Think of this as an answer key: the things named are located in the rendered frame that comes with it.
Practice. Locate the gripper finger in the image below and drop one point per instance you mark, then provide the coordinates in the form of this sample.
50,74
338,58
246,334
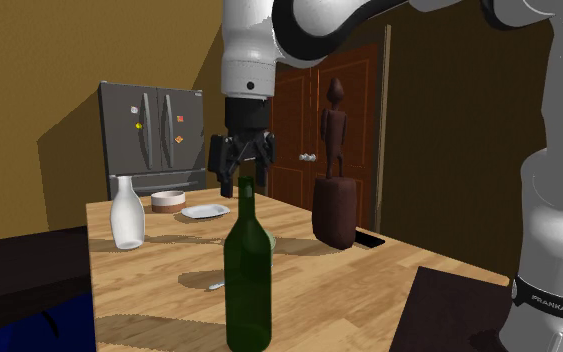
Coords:
220,158
265,156

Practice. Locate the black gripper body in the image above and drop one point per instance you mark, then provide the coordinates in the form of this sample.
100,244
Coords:
246,117

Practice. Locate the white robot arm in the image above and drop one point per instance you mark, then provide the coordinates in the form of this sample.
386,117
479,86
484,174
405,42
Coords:
559,204

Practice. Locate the red brown wooden door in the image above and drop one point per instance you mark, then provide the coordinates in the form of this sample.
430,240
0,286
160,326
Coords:
293,126

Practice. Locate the white plate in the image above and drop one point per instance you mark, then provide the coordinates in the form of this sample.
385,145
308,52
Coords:
205,211

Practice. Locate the white and brown bowl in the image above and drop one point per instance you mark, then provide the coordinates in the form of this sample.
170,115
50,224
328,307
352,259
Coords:
168,201

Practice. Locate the grey double door fridge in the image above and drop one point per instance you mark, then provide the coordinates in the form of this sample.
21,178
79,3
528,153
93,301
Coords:
152,131

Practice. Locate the brown wooden figure statue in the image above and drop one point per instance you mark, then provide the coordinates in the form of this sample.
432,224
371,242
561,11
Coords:
335,209

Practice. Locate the pale green cup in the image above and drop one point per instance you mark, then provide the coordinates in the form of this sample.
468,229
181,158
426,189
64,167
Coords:
272,248

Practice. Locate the white ceramic vase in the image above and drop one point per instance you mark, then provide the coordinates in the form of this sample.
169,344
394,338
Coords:
127,219

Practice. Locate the dark green glass bottle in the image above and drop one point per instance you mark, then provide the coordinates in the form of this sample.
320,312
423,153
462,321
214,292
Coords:
248,273

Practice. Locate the light wooden table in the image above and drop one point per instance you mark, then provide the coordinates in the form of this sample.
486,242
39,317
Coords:
164,273

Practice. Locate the silver spoon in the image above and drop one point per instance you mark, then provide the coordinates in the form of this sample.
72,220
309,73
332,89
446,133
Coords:
216,286

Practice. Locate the black flat phone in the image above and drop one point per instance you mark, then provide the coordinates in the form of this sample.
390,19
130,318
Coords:
370,240

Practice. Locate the dark robot stand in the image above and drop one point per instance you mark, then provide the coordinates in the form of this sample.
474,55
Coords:
449,312

